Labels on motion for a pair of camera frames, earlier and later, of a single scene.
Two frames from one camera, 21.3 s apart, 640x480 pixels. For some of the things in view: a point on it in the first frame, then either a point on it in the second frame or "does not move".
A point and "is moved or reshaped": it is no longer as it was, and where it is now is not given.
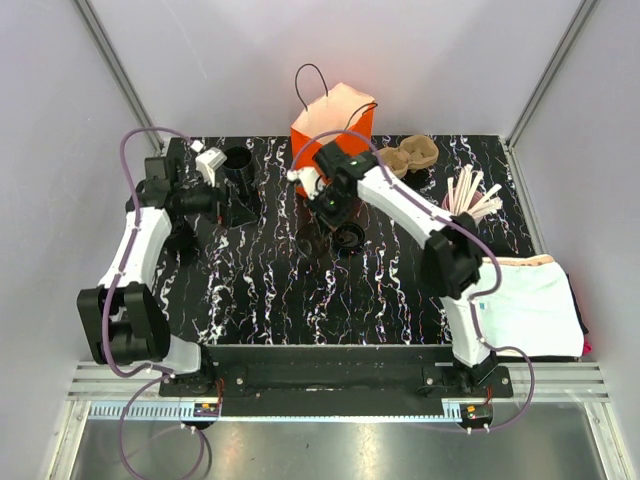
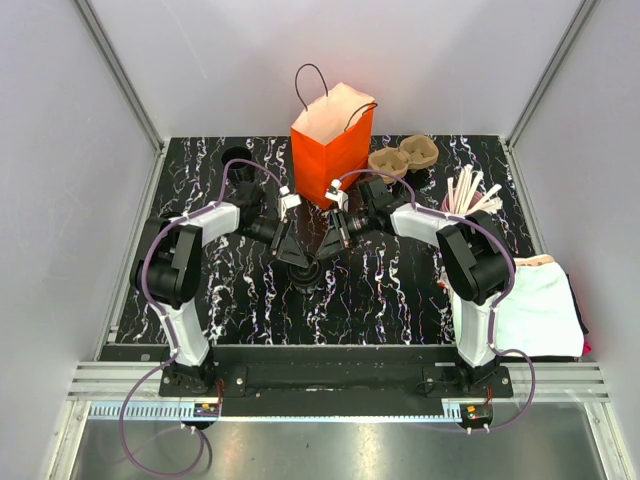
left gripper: [227, 209] to [285, 243]
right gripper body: [330, 207] to [345, 227]
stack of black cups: [238, 165] does not move
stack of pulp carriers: [413, 153] does not move
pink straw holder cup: [477, 198] does not move
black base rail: [328, 380] does not move
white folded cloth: [527, 303] does not move
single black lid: [349, 234] is moved or reshaped
